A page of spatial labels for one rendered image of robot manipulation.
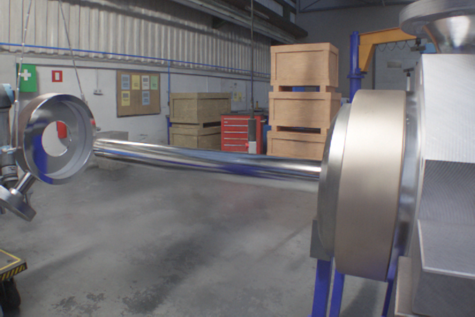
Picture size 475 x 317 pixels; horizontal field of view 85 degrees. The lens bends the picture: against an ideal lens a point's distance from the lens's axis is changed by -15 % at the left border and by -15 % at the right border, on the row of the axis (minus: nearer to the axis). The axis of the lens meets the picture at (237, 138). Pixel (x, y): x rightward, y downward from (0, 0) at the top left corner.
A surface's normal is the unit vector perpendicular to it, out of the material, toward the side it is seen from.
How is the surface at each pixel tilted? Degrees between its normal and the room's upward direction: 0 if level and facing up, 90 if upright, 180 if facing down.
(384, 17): 90
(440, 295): 90
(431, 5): 90
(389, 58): 90
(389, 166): 67
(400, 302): 0
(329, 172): 72
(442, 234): 0
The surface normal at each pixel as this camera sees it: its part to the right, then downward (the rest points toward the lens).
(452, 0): -0.80, 0.08
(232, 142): -0.20, 0.13
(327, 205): -0.49, 0.14
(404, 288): 0.00, -0.99
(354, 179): -0.47, -0.16
